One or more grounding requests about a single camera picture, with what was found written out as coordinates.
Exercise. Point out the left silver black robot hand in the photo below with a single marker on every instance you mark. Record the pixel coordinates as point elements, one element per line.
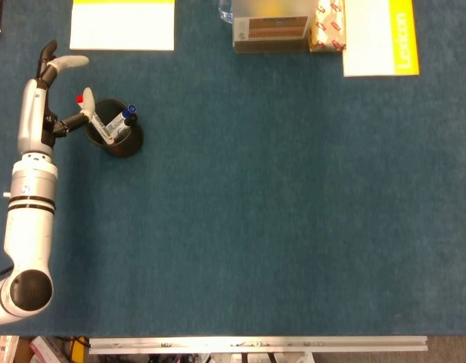
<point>32,113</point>

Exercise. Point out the red capped whiteboard marker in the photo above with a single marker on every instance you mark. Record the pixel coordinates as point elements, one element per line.
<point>104,133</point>

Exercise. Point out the blue capped whiteboard marker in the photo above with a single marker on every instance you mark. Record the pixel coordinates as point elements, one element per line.
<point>130,109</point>

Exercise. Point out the black capped whiteboard marker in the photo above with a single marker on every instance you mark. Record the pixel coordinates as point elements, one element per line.
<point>131,120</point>

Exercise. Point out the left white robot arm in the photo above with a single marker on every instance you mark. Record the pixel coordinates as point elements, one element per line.
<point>28,234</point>

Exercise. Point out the black cylindrical pen cup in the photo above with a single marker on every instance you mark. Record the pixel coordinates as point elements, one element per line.
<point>129,145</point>

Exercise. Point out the white notebook with yellow band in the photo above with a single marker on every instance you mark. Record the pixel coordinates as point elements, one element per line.
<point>121,30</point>

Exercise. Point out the clear plastic water bottle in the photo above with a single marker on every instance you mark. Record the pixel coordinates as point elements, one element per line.
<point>225,11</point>

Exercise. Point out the pink printed package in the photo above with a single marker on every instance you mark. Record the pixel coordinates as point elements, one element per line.
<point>51,351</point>

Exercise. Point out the yellow block under table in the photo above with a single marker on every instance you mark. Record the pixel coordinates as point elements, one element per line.
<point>78,351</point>

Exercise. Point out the blue felt table mat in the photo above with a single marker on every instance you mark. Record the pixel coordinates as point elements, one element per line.
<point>293,189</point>

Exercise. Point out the gold red printed snack pack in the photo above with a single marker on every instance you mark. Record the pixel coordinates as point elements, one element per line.
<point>327,26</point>

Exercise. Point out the white yellow Lexicon book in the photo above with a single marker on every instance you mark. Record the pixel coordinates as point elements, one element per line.
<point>369,38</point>

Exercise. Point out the aluminium profile rail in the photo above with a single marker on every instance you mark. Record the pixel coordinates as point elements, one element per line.
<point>255,345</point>

